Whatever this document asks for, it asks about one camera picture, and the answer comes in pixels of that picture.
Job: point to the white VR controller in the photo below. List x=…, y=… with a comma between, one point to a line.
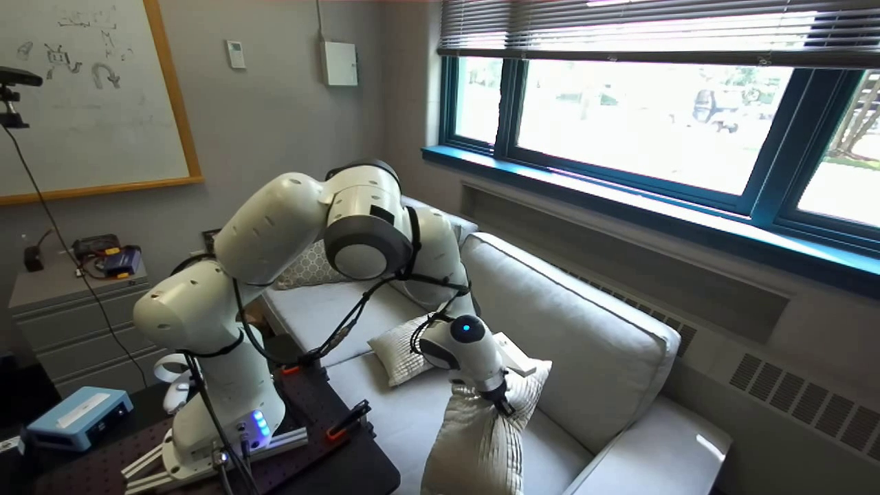
x=170, y=398

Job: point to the white wall box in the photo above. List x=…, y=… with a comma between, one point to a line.
x=338, y=65

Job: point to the grey window blinds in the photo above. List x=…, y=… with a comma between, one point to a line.
x=641, y=30

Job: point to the black orange bar clamp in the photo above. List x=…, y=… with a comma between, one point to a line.
x=298, y=364
x=346, y=423

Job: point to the black camera on tripod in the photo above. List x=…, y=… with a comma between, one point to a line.
x=16, y=78

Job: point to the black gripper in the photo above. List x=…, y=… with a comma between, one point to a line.
x=498, y=398

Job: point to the grey filing cabinet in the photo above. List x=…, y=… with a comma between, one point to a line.
x=71, y=321

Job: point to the black robot table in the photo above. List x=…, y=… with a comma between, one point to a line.
x=346, y=470

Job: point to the aluminium robot mounting plate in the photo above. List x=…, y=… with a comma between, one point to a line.
x=275, y=444

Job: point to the wood framed whiteboard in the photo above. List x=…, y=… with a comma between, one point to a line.
x=84, y=92

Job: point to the wall radiator vent grille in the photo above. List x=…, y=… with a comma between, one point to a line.
x=806, y=408

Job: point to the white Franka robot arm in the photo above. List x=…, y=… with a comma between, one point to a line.
x=275, y=222

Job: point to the grey fabric sofa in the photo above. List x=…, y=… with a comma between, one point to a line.
x=568, y=340

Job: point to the wide blue framed window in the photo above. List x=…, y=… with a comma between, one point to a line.
x=641, y=120

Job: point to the white wall thermostat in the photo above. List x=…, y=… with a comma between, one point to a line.
x=235, y=57

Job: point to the light blue box device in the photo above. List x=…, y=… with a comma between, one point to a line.
x=78, y=415

